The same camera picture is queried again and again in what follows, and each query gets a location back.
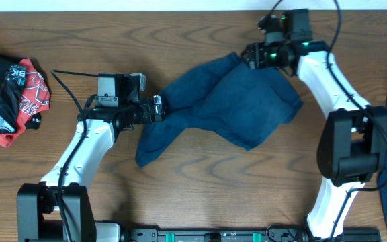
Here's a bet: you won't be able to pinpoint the green rail clamp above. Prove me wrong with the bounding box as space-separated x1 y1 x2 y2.
252 233 262 242
165 233 175 242

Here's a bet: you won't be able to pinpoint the black aluminium mounting rail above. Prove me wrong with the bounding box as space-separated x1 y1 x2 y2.
119 228 382 242

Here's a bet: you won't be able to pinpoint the black red clothes pile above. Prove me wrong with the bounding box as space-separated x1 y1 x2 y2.
0 54 51 147

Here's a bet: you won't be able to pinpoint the green rail clamp left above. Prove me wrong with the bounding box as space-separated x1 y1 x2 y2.
165 233 175 242

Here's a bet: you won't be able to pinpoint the green rail clamp right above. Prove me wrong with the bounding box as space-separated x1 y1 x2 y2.
252 233 262 242

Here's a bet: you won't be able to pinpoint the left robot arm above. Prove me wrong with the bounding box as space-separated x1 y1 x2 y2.
17 73 164 241

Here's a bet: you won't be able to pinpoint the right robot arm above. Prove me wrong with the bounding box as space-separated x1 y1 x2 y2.
242 9 387 241

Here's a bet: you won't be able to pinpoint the dark blue shorts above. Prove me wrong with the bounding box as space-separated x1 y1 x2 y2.
135 52 302 167

